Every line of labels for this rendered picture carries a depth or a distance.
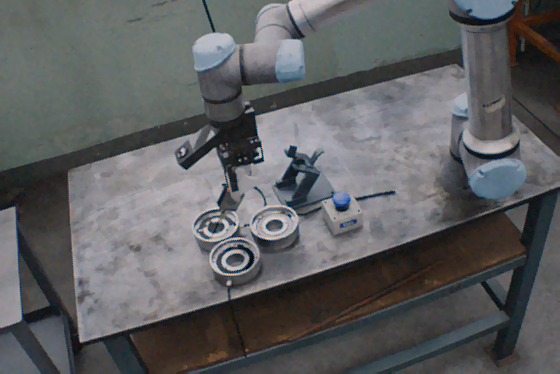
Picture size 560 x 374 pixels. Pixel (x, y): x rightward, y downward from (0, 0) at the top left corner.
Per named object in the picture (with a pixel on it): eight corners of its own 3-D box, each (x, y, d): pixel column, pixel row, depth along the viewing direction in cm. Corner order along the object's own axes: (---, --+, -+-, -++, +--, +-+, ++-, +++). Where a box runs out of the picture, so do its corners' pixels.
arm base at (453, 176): (480, 152, 147) (484, 120, 141) (513, 188, 136) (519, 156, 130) (429, 169, 145) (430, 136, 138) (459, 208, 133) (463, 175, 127)
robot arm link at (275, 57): (301, 22, 109) (242, 27, 110) (302, 51, 100) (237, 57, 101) (305, 58, 114) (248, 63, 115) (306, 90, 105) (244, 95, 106)
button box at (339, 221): (333, 236, 131) (332, 220, 128) (322, 215, 137) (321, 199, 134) (368, 225, 133) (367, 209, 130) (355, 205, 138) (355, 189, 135)
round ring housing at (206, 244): (197, 257, 131) (193, 244, 128) (194, 224, 139) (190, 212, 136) (244, 249, 131) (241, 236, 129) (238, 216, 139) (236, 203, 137)
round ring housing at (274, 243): (273, 259, 128) (270, 246, 125) (243, 235, 135) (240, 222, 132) (309, 233, 133) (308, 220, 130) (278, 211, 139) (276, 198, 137)
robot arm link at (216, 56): (235, 48, 100) (186, 53, 101) (245, 102, 107) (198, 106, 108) (239, 27, 106) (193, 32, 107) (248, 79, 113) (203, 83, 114)
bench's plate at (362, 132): (83, 347, 116) (79, 342, 115) (70, 175, 162) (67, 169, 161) (579, 184, 137) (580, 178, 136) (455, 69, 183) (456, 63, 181)
